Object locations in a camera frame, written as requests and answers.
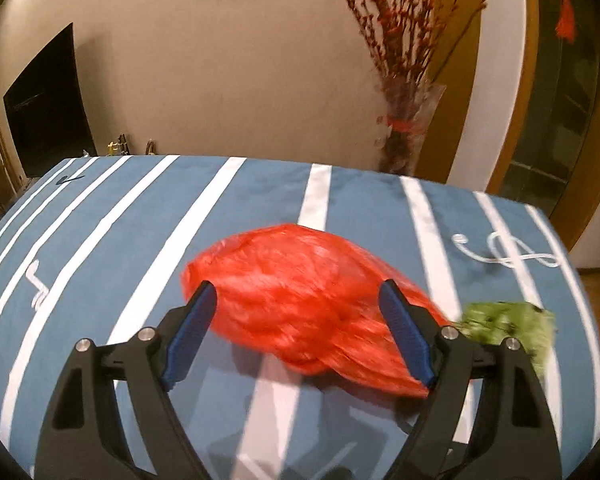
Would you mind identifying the light green plastic bag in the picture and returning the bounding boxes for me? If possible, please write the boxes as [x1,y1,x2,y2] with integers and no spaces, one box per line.
[455,301,556,378]

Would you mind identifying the orange plastic bag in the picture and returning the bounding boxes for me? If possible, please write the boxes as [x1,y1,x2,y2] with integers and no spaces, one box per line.
[180,223,449,398]

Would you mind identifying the blue white striped tablecloth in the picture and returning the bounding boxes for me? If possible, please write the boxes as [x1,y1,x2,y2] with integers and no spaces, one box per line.
[0,155,600,479]

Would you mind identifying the glass panel door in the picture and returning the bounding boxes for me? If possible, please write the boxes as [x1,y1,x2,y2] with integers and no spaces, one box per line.
[496,0,600,219]

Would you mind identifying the black television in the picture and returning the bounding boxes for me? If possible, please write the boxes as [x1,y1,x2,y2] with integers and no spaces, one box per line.
[3,24,96,178]

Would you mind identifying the glass vase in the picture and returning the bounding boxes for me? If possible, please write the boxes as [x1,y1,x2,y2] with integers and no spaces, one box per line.
[378,78,446,177]

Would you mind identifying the red hanging ornament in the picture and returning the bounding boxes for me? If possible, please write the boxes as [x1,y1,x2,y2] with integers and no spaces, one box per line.
[555,0,577,44]

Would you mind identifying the red dried branches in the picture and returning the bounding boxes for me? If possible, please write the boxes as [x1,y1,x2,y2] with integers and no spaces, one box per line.
[308,0,519,97]

